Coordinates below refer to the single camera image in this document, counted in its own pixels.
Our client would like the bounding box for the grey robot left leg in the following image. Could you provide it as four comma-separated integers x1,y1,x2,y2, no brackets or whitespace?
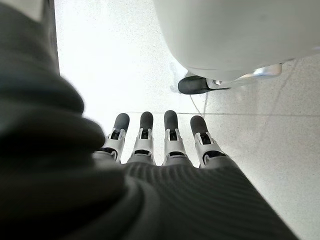
152,0,320,91

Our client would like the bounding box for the thin grey floor cable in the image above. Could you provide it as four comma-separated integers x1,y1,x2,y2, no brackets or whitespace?
188,93,209,118

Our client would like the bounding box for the black robot left foot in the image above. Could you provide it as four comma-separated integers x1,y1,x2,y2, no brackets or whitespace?
177,74,232,96

